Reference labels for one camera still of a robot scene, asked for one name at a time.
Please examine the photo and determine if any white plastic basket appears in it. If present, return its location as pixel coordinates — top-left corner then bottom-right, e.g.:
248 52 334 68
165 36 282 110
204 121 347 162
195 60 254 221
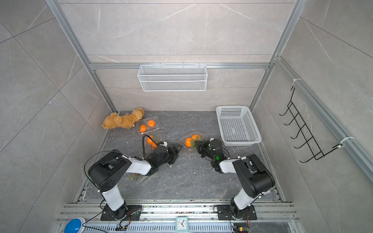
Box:
216 105 262 147

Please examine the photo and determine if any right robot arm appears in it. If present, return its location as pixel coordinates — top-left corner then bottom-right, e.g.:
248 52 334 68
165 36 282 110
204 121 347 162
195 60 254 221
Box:
194 138 275 214

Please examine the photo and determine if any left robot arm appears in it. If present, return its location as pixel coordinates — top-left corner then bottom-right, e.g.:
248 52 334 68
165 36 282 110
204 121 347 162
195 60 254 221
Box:
88 142 182 212

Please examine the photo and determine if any brown teddy bear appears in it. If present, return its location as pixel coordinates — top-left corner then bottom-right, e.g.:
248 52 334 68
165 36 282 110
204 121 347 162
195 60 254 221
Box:
102 107 145 129

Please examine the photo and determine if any black wall hook rack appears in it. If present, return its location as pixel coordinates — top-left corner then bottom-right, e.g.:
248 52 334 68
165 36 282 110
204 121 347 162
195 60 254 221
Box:
279 86 342 164

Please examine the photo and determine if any leafy twin oranges container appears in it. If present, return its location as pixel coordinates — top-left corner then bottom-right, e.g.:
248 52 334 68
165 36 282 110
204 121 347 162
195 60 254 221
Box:
185 134 201 148
130 173 143 182

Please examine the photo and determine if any orange in far container right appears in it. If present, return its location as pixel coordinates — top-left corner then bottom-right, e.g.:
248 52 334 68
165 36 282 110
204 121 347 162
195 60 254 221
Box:
147 120 156 128

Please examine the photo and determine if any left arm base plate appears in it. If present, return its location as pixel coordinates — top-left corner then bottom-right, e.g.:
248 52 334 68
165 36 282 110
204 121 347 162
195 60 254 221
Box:
100 205 142 221

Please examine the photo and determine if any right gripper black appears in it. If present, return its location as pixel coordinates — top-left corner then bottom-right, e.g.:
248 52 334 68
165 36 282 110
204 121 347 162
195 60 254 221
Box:
196 140 217 162

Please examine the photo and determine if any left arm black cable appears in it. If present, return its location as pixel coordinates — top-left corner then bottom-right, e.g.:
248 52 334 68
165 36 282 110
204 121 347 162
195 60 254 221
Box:
141 134 159 159

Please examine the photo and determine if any small white clock front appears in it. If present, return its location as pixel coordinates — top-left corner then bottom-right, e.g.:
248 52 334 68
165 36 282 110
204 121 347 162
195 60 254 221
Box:
175 216 189 232

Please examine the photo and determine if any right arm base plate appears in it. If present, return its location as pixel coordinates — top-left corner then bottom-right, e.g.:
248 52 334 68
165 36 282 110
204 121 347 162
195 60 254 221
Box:
213 205 257 220

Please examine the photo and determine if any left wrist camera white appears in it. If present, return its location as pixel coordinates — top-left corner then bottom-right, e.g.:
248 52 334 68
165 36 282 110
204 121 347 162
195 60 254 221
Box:
158 141 168 147

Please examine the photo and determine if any blue round button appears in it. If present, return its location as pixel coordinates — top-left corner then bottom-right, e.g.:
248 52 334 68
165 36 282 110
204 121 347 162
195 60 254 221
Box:
64 217 85 233

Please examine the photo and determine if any orange in far container left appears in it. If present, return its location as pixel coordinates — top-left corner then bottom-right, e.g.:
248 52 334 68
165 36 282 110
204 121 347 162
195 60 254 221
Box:
139 125 147 133

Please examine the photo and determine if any white wire wall basket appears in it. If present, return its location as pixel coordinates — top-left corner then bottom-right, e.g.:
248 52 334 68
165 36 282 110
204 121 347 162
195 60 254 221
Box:
138 64 208 92

